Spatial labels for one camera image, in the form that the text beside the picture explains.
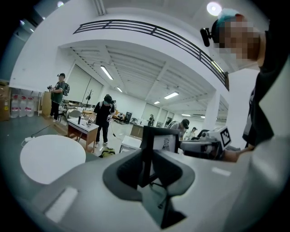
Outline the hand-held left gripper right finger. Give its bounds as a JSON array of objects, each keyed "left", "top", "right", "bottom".
[{"left": 153, "top": 63, "right": 290, "bottom": 232}]

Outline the wooden desk white top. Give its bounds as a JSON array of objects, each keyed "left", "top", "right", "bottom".
[{"left": 67, "top": 117, "right": 100, "bottom": 154}]

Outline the person in black shirt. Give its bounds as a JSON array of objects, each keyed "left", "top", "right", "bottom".
[{"left": 242, "top": 21, "right": 286, "bottom": 147}]

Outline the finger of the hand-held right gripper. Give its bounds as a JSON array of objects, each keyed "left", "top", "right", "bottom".
[{"left": 180, "top": 140, "right": 201, "bottom": 157}]

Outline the white power strip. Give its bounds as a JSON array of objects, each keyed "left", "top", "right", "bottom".
[{"left": 21, "top": 135, "right": 36, "bottom": 147}]

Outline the black cable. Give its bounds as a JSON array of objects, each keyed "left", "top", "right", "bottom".
[{"left": 33, "top": 123, "right": 60, "bottom": 138}]

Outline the black coat stand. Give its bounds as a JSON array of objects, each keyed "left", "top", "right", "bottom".
[{"left": 85, "top": 89, "right": 94, "bottom": 107}]

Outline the row of water bottles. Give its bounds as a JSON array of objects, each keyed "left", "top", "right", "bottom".
[{"left": 9, "top": 87, "right": 44, "bottom": 117}]

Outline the cardboard box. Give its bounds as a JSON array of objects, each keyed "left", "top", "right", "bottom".
[{"left": 0, "top": 81, "right": 11, "bottom": 122}]

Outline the black metal railing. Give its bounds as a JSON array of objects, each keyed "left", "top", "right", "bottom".
[{"left": 72, "top": 19, "right": 230, "bottom": 92}]

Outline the person's right forearm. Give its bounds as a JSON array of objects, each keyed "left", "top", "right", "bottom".
[{"left": 223, "top": 144, "right": 257, "bottom": 163}]

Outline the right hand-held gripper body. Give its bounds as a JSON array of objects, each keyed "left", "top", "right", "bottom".
[{"left": 196, "top": 126, "right": 233, "bottom": 160}]

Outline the round white table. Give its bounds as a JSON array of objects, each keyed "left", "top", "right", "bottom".
[{"left": 19, "top": 134, "right": 87, "bottom": 185}]

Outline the wooden cabinet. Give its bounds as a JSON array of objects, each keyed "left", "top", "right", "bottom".
[{"left": 41, "top": 91, "right": 53, "bottom": 117}]

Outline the round ceiling light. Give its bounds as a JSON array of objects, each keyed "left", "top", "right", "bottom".
[{"left": 206, "top": 1, "right": 222, "bottom": 17}]

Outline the yellow green backpack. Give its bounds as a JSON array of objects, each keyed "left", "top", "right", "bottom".
[{"left": 98, "top": 147, "right": 116, "bottom": 159}]

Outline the ceiling tube light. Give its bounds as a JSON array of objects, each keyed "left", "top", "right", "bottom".
[
  {"left": 164, "top": 91, "right": 180, "bottom": 100},
  {"left": 100, "top": 65, "right": 114, "bottom": 81}
]

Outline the teal cap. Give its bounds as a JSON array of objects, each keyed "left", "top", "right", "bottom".
[{"left": 217, "top": 8, "right": 248, "bottom": 23}]

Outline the black head-mounted camera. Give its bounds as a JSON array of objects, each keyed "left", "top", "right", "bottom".
[{"left": 200, "top": 27, "right": 216, "bottom": 48}]

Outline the black framed bird picture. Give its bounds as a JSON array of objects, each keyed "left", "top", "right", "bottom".
[{"left": 138, "top": 126, "right": 181, "bottom": 188}]

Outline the wooden counter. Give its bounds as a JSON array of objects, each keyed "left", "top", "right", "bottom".
[{"left": 130, "top": 123, "right": 146, "bottom": 139}]

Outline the clear water jug red label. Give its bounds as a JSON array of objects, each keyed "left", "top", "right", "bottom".
[
  {"left": 19, "top": 95, "right": 28, "bottom": 118},
  {"left": 10, "top": 95, "right": 20, "bottom": 118},
  {"left": 26, "top": 96, "right": 35, "bottom": 117}
]

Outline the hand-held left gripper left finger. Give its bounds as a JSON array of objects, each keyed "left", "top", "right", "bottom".
[{"left": 22, "top": 149, "right": 162, "bottom": 232}]

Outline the person's head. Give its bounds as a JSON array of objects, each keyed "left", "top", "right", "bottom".
[{"left": 212, "top": 13, "right": 267, "bottom": 68}]

